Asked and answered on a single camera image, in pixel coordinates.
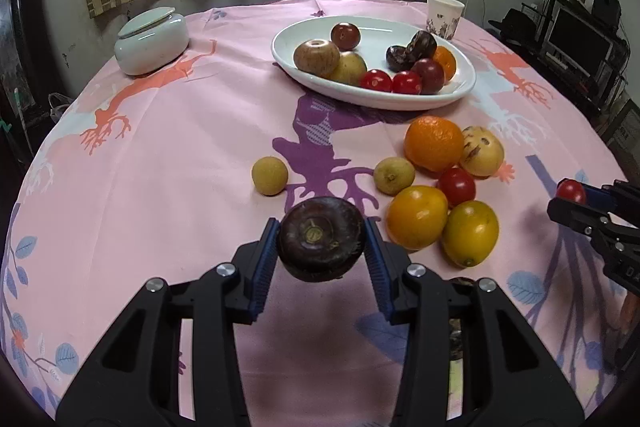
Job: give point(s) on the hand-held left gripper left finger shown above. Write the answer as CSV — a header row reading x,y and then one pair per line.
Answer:
x,y
262,277

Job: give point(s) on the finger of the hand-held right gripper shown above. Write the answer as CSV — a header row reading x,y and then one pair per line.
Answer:
x,y
607,196
570,214

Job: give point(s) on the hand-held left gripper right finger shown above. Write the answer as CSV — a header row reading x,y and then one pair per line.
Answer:
x,y
377,277

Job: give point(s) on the red cherry tomato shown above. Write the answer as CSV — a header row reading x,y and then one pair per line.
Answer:
x,y
406,83
376,81
456,186
571,192

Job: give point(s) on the dark purple water chestnut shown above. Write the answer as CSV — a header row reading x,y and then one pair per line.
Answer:
x,y
398,58
424,43
320,239

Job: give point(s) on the orange mandarin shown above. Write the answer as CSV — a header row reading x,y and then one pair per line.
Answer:
x,y
447,62
433,143

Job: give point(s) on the small brownish pink fruit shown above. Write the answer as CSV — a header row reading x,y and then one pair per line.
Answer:
x,y
316,57

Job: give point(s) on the dark brownish plum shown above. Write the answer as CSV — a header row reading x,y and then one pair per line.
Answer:
x,y
346,36

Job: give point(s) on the white oval plate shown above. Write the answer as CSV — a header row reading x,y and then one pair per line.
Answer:
x,y
305,29

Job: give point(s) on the cardboard box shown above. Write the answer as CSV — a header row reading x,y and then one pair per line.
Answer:
x,y
625,132

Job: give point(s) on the yellow tomato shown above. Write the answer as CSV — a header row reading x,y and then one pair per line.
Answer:
x,y
416,217
470,234

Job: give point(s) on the small tan longan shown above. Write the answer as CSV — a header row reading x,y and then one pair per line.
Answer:
x,y
270,175
394,176

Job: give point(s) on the tan speckled round fruit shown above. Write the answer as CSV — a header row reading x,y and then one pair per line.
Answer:
x,y
482,152

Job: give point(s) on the pink printed tablecloth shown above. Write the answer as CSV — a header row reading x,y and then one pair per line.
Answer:
x,y
175,157

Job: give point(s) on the black monitor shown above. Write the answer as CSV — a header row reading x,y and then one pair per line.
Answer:
x,y
580,37

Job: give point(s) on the black speaker box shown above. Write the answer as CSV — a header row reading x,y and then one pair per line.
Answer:
x,y
607,7

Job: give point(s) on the black hat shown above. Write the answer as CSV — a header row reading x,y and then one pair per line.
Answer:
x,y
515,24

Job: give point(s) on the red plum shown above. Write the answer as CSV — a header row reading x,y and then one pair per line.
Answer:
x,y
429,76

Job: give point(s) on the small tan round fruit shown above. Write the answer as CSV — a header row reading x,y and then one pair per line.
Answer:
x,y
351,69

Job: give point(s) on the printed paper cup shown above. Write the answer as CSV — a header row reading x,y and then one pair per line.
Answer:
x,y
444,17

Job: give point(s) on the white lidded ceramic jar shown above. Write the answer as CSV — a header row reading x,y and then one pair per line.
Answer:
x,y
150,42

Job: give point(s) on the white plastic bag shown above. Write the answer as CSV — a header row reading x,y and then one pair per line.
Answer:
x,y
57,106

